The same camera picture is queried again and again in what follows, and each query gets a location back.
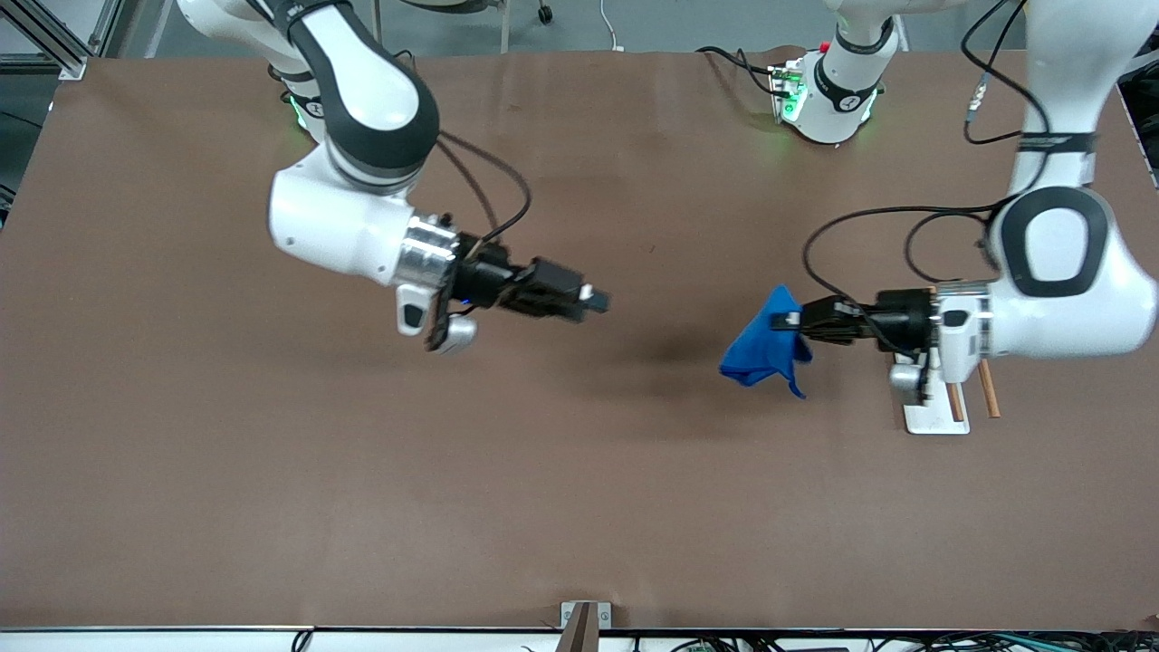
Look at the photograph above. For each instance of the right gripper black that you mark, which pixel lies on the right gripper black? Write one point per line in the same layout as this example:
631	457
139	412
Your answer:
486	278

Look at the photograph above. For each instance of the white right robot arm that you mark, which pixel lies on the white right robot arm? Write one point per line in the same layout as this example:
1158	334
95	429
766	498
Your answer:
362	100

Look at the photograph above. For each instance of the blue microfiber towel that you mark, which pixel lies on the blue microfiber towel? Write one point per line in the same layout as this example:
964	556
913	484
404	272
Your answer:
761	349

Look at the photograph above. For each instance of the grey metal table bracket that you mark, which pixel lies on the grey metal table bracket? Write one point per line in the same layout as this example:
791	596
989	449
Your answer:
587	620

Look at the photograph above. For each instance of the white rack with wooden bars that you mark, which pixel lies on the white rack with wooden bars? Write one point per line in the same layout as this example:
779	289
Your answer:
933	421

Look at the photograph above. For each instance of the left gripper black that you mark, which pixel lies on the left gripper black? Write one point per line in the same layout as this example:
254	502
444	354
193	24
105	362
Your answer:
898	323

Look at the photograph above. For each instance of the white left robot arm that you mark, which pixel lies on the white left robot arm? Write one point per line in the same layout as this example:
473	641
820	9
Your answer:
1114	308

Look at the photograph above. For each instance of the aluminium frame profile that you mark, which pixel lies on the aluminium frame profile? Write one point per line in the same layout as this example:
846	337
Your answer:
54	54

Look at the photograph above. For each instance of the office chair base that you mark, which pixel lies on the office chair base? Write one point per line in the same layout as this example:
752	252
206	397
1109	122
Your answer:
544	14

